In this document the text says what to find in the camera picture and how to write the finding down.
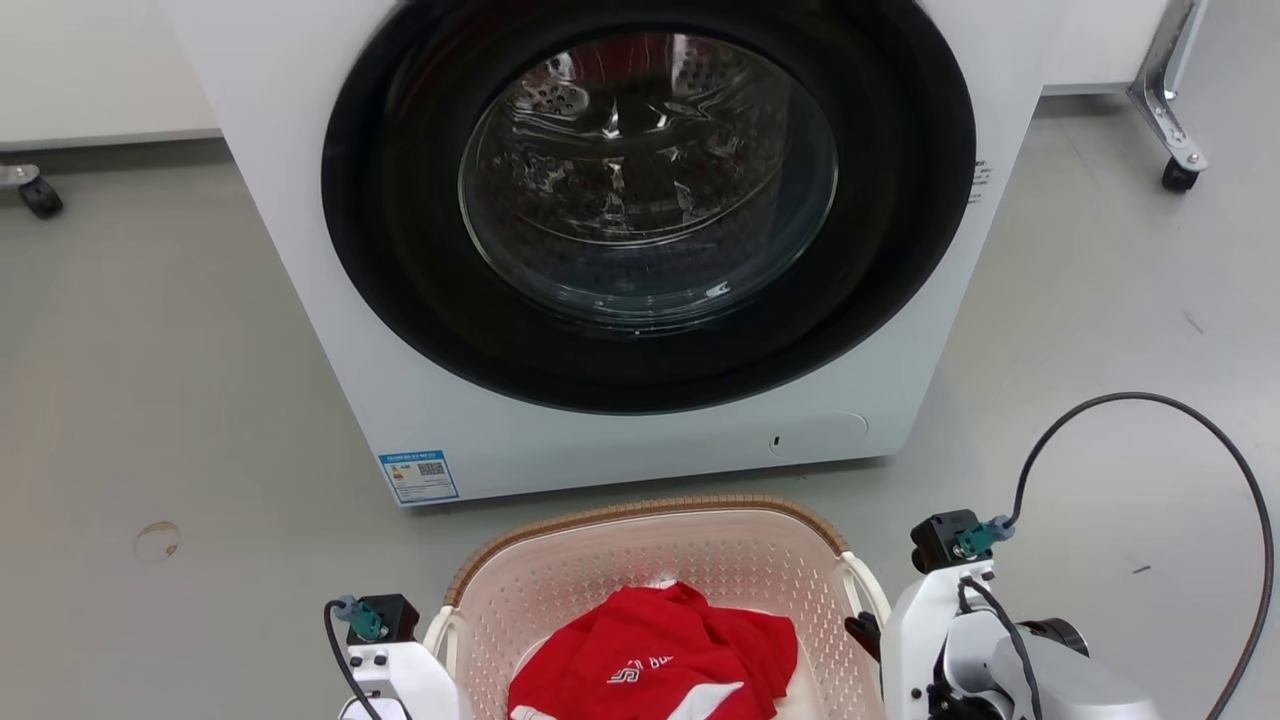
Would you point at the small printed side sticker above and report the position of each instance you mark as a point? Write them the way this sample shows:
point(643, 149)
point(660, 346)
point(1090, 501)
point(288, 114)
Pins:
point(981, 181)

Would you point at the round black washer door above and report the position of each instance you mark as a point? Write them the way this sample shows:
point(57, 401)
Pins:
point(420, 300)

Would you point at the black caster wheel with bracket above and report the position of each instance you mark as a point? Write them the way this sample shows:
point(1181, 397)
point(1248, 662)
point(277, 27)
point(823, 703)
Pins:
point(38, 193)

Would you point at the white front-load washing machine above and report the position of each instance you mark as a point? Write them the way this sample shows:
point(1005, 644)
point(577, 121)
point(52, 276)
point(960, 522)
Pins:
point(300, 300)

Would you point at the white partition panel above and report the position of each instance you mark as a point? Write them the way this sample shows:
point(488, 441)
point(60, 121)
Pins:
point(1100, 45)
point(90, 70)

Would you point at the metal leg with caster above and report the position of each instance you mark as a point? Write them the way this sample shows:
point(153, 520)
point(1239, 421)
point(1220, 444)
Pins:
point(1160, 90)

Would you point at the blue energy label sticker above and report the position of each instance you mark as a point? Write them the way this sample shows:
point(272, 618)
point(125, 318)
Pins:
point(419, 476)

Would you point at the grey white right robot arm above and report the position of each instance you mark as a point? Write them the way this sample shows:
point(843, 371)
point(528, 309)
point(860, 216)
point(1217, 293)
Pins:
point(1060, 680)

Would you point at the red garment with white print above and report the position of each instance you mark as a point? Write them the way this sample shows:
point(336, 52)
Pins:
point(650, 650)

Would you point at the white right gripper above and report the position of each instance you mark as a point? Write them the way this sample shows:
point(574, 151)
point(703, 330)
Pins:
point(920, 640)

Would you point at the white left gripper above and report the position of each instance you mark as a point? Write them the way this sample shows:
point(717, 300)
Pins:
point(410, 680)

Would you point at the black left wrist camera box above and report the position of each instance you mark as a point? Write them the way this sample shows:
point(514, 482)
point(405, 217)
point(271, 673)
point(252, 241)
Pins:
point(392, 616)

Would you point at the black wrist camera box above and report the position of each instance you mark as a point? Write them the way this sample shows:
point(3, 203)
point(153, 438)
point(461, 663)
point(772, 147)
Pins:
point(392, 616)
point(940, 540)

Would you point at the beige perforated plastic laundry basket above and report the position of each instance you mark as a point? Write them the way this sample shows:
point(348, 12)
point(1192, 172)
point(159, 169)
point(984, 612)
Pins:
point(620, 560)

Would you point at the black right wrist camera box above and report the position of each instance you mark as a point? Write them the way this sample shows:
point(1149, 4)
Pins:
point(940, 540)

